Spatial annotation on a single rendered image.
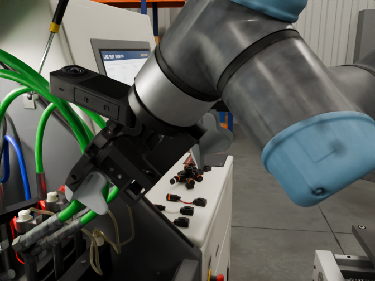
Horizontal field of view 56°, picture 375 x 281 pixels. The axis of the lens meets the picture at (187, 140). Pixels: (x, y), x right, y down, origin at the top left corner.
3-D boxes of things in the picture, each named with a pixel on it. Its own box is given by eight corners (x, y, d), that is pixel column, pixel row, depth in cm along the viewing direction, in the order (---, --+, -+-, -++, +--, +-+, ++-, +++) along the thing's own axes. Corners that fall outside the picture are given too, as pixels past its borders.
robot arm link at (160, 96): (138, 51, 29) (181, 32, 36) (115, 87, 32) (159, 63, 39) (203, 114, 29) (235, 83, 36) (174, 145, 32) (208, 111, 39)
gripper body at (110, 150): (126, 213, 39) (186, 153, 32) (71, 159, 39) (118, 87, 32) (160, 177, 45) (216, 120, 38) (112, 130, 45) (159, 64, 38)
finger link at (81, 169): (66, 199, 41) (101, 153, 36) (56, 189, 41) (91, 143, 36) (90, 180, 45) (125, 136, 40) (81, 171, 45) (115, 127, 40)
